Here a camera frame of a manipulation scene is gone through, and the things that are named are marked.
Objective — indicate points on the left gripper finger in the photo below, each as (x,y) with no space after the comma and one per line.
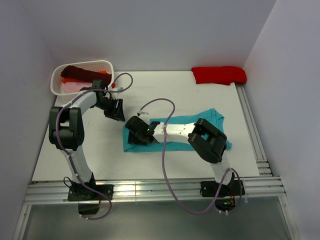
(119,106)
(118,116)

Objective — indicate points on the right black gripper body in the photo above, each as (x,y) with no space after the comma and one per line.
(137,138)

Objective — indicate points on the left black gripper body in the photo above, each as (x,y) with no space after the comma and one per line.
(107,105)

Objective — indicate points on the teal t shirt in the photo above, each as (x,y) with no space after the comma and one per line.
(211,115)

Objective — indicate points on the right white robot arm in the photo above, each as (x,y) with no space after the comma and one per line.
(207,140)

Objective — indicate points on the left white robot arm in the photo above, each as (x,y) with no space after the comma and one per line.
(67,133)

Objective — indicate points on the pink rolled shirt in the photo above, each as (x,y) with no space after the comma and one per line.
(74,87)

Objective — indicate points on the dark red rolled shirt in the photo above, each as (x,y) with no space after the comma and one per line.
(88,76)

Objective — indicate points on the orange rolled shirt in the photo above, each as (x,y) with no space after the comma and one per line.
(66,80)

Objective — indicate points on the white plastic basket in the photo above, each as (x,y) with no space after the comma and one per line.
(57,86)

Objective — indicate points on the red folded t shirt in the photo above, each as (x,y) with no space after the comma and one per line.
(222,75)

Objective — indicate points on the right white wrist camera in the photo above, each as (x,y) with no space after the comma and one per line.
(142,113)

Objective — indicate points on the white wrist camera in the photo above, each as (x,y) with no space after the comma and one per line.
(118,89)
(142,113)

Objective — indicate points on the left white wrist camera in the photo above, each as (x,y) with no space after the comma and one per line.
(118,89)

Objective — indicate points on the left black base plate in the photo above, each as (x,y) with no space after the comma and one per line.
(89,202)

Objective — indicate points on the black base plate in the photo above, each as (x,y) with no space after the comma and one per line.
(226,198)
(89,202)

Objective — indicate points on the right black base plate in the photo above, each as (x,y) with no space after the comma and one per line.
(226,198)

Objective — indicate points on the aluminium right side rail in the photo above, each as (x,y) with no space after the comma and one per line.
(258,150)

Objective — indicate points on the aluminium rail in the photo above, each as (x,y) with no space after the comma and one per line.
(258,150)
(55,192)

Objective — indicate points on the aluminium front rail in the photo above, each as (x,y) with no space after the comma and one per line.
(55,192)

